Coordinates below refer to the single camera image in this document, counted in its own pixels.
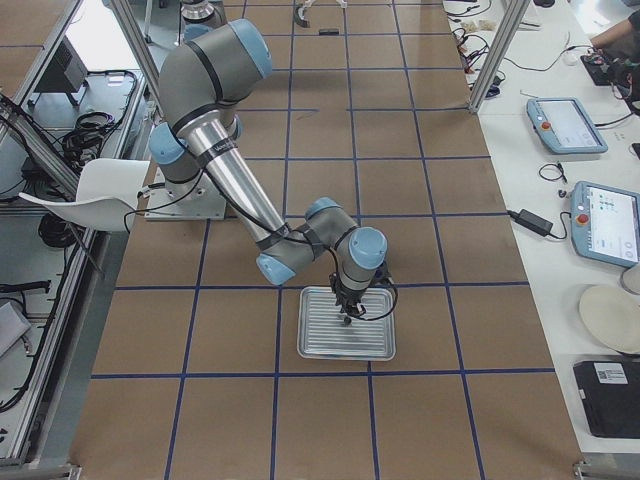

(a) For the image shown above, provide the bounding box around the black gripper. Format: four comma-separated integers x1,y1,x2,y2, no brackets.
329,264,391,321

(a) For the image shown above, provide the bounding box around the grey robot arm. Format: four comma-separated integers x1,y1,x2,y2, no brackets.
158,18,391,320
178,0,228,44

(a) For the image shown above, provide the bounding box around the ribbed metal tray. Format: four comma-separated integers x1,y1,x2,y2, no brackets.
297,286,396,361

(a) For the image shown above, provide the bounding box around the black power adapter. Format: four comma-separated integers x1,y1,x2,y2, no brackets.
507,209,557,238

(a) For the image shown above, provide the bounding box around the beige round plate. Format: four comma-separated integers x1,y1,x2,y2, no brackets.
578,285,639,355

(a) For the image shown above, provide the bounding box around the lower blue teach pendant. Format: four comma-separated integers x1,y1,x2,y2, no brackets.
571,181,639,268

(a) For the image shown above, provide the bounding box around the blue teach pendant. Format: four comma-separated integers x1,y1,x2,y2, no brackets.
571,181,639,268
526,97,608,155

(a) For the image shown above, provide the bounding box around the white plastic chair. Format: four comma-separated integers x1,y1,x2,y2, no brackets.
19,158,150,232

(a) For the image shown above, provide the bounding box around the black laptop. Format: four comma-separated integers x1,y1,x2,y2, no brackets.
573,361,639,439

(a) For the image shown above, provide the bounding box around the upper blue teach pendant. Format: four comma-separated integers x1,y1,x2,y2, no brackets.
526,97,608,155

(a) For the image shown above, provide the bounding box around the olive green brake shoe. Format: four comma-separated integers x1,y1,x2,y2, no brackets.
293,2,310,28

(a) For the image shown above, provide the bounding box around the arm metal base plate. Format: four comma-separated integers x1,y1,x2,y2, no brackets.
144,155,227,221

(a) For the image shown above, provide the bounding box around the right aluminium frame post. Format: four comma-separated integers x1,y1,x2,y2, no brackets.
468,0,528,114

